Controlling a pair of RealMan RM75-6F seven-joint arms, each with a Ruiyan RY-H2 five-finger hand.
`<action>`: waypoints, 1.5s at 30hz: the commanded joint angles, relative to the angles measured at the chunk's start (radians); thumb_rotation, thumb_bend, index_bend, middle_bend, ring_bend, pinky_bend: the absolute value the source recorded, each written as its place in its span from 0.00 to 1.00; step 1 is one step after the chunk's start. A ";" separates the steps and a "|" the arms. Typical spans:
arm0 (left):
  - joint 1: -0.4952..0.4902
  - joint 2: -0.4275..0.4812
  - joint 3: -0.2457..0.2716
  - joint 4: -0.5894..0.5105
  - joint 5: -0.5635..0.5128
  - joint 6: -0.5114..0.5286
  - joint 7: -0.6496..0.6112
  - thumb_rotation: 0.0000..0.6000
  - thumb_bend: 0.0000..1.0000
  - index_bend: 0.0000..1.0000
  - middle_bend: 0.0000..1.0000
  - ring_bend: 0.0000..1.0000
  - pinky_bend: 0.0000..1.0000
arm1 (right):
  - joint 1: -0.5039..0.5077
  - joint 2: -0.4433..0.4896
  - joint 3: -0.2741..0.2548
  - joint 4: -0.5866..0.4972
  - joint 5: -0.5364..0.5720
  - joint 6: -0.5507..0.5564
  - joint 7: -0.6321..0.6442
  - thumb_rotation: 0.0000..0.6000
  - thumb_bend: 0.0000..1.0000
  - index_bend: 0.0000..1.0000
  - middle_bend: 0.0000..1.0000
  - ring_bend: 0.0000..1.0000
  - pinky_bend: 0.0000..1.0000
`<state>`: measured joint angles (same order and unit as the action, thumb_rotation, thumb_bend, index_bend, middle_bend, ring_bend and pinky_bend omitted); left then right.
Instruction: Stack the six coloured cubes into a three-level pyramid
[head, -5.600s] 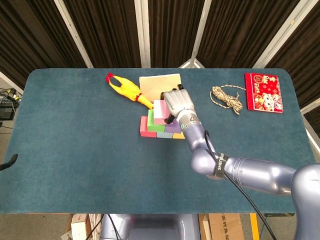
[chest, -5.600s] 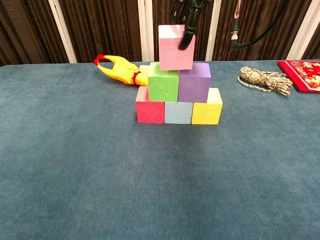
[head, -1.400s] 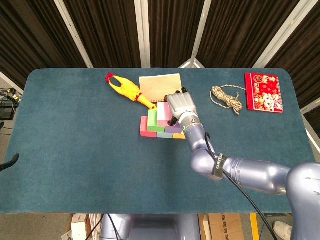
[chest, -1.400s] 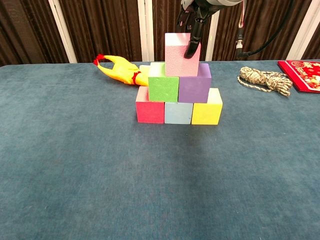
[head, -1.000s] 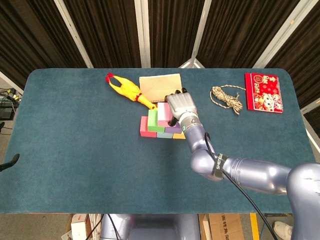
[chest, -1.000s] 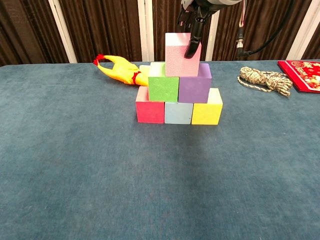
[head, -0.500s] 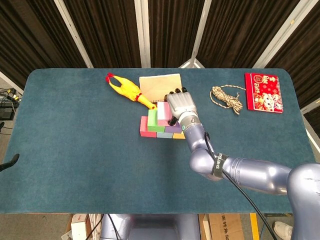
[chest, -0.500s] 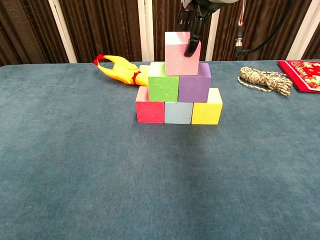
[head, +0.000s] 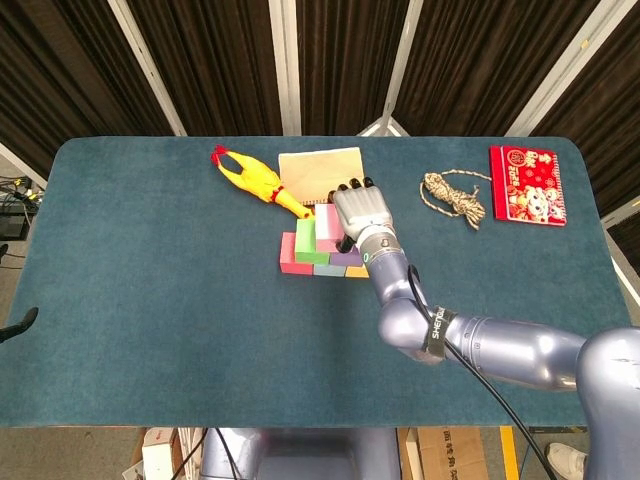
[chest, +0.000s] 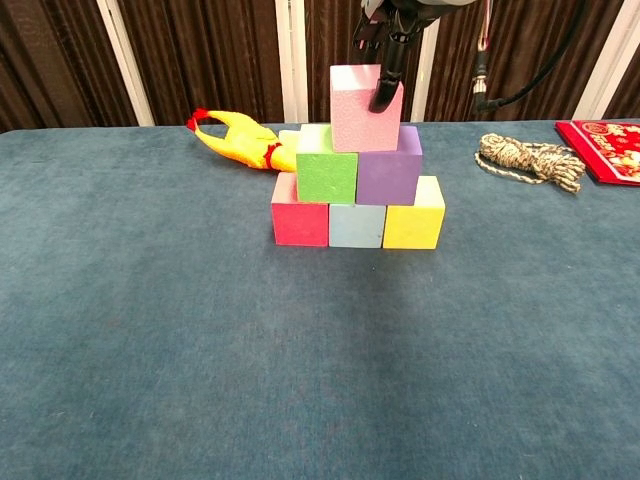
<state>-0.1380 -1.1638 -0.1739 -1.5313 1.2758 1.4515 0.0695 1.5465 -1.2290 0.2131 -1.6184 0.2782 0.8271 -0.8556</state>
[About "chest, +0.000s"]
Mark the white frame post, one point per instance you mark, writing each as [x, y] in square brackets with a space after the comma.
[425, 75]
[605, 60]
[125, 60]
[292, 60]

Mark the yellow foam cube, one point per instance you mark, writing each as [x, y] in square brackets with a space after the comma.
[412, 225]

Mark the red festive spiral calendar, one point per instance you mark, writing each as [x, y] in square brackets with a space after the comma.
[610, 150]

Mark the yellow rubber chicken toy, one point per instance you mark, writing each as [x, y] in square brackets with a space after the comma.
[245, 142]

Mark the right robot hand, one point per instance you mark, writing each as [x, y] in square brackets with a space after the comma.
[392, 45]

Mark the purple foam cube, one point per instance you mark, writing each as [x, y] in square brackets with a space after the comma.
[387, 175]

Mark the pink foam cube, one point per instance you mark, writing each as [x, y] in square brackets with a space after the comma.
[365, 125]

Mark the teal felt table cloth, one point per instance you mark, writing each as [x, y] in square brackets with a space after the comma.
[300, 375]

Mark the light blue foam cube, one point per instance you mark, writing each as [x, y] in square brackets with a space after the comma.
[356, 225]

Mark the green foam cube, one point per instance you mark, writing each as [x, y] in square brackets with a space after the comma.
[327, 175]

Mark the yellow spiral notebook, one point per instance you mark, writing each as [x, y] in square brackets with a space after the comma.
[287, 136]

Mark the red foam cube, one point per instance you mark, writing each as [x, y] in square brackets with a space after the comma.
[300, 225]

